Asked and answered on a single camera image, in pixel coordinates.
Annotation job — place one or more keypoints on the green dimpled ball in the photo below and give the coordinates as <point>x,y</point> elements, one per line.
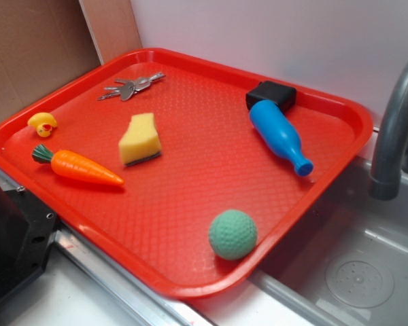
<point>232,235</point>

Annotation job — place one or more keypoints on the brown cardboard panel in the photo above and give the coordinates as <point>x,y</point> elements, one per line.
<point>43,46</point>

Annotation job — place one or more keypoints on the red plastic tray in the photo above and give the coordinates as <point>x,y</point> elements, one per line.
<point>212,160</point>

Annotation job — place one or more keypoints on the grey plastic sink basin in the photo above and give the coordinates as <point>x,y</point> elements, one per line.
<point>344,263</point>

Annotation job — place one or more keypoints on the grey sink faucet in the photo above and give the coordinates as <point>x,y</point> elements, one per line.
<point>390,156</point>

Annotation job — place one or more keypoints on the orange toy carrot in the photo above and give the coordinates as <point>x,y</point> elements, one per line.
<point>74,166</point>

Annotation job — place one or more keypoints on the blue plastic bottle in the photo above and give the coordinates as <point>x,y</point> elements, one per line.
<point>280,135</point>

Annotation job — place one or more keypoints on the black rectangular box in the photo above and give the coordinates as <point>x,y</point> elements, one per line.
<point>282,96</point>

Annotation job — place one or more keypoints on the yellow sponge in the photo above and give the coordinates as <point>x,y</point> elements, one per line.
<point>141,140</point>

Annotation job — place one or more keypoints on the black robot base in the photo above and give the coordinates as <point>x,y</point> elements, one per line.
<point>27,227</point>

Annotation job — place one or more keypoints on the silver key bunch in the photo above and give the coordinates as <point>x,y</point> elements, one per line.
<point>127,88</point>

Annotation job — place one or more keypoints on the yellow rubber duck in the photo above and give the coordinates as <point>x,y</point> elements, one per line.
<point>43,123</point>

